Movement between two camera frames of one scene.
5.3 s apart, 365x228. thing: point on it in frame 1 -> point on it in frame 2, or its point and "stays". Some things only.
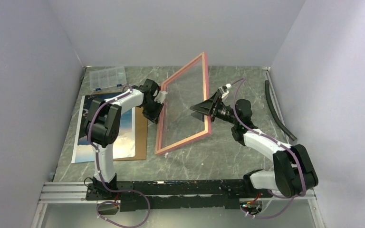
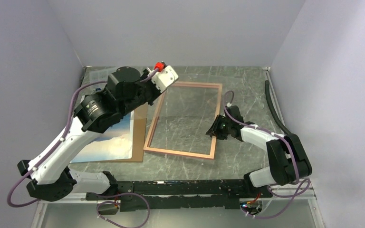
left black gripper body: x=152 y=111 -> x=147 y=92
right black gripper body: x=221 y=111 -> x=223 y=128
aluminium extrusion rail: x=73 y=193 stays
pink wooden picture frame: x=178 y=125 -> x=148 y=148
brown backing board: x=141 y=126 stays
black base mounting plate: x=224 y=194 stays
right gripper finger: x=207 y=107 -> x=213 y=130
